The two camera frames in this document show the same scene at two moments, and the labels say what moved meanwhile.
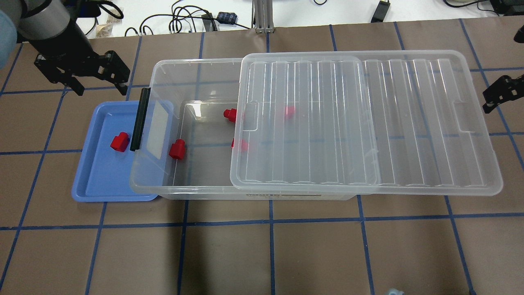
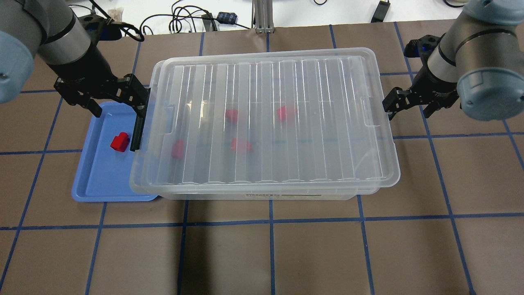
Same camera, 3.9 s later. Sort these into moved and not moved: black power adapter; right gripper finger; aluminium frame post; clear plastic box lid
Moved: right gripper finger; clear plastic box lid
Not moved: black power adapter; aluminium frame post
